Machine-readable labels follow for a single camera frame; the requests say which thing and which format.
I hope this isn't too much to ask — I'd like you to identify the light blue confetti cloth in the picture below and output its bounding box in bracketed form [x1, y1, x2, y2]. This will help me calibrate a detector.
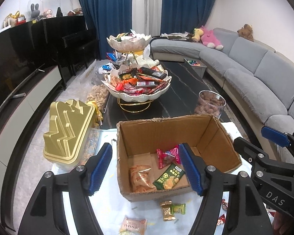
[61, 121, 272, 235]

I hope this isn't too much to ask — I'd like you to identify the brown cardboard box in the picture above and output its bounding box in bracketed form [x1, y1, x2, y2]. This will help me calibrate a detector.
[116, 114, 243, 202]

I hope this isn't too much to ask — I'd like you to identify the white pink snack packet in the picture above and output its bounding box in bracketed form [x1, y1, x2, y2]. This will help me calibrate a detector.
[119, 216, 147, 235]

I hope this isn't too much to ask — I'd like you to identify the green yellow candy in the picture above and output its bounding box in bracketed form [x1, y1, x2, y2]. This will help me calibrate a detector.
[171, 203, 186, 214]

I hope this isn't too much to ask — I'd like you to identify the clear jar of nuts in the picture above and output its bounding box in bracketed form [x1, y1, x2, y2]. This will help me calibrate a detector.
[193, 90, 226, 120]

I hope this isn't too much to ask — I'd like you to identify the large heap of snacks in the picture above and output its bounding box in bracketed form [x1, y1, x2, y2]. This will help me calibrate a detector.
[108, 65, 169, 96]

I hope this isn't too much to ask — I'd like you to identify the black piano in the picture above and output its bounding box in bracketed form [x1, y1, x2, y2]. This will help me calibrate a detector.
[31, 15, 101, 76]

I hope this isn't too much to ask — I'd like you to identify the brown plush toy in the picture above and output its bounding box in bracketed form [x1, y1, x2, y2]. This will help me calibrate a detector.
[237, 24, 254, 42]

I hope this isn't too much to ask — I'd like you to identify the dark green snack packet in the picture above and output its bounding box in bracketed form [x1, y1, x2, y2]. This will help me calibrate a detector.
[152, 163, 186, 191]

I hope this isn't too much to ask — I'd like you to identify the orange snack packet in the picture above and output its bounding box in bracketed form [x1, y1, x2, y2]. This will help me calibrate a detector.
[129, 165, 157, 193]

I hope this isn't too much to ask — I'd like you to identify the black television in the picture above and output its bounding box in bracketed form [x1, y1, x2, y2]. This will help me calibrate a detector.
[0, 26, 46, 137]

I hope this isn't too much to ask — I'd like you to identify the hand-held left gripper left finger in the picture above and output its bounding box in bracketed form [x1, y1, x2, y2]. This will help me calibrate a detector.
[17, 142, 113, 235]

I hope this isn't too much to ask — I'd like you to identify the blue curtain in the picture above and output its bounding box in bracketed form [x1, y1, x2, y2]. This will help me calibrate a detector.
[75, 0, 134, 59]
[160, 0, 221, 36]

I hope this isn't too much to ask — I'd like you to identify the black marble coffee table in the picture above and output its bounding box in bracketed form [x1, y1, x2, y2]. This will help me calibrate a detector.
[93, 61, 232, 130]

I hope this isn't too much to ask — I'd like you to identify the yellow green plush toy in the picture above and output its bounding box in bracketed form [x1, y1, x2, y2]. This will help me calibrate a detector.
[191, 28, 203, 42]

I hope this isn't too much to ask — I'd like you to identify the person's right hand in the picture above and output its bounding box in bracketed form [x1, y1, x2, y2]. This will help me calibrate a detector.
[272, 211, 294, 235]

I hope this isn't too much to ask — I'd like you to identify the white sheer curtain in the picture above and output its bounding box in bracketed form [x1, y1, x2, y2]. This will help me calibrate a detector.
[131, 0, 164, 37]

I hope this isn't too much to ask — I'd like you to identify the white tiered bowl stand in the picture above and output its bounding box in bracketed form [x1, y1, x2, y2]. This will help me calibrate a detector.
[102, 35, 172, 113]

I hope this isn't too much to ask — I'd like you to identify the small heap of snacks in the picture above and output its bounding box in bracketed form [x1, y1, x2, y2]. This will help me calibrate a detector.
[115, 31, 147, 42]

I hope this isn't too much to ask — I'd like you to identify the grey storage bin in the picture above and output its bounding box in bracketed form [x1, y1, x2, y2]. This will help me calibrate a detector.
[184, 58, 207, 77]

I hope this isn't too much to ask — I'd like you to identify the pink red snack packet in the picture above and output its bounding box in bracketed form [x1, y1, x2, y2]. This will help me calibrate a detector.
[157, 145, 181, 169]

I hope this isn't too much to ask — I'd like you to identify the large pink plush toy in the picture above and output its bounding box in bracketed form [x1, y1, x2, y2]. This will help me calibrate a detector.
[201, 26, 223, 50]

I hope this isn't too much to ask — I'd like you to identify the gold lid candy container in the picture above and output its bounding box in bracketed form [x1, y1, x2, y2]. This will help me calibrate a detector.
[43, 99, 103, 172]

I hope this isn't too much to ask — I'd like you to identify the grey sofa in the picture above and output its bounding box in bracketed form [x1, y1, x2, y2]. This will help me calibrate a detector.
[149, 28, 294, 162]

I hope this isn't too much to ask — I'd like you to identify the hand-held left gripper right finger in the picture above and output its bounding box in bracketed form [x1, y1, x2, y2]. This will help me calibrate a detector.
[178, 142, 276, 235]

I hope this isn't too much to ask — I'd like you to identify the tray of peanuts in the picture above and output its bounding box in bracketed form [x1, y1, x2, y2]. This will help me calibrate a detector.
[87, 84, 111, 113]

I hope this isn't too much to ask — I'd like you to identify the grey white TV cabinet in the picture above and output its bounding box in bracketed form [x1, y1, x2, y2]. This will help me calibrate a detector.
[0, 65, 66, 230]

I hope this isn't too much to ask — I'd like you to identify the gold candy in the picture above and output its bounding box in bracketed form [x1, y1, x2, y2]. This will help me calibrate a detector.
[160, 201, 175, 222]

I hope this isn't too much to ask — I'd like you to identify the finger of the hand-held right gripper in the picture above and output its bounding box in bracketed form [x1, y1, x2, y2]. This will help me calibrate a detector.
[233, 136, 272, 170]
[261, 126, 294, 164]

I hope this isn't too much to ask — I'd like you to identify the brown white cloth heap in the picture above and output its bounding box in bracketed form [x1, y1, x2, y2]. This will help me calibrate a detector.
[160, 32, 195, 41]

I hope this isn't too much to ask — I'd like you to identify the grey rabbit plush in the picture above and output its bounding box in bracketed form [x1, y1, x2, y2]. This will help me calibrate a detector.
[29, 4, 41, 20]

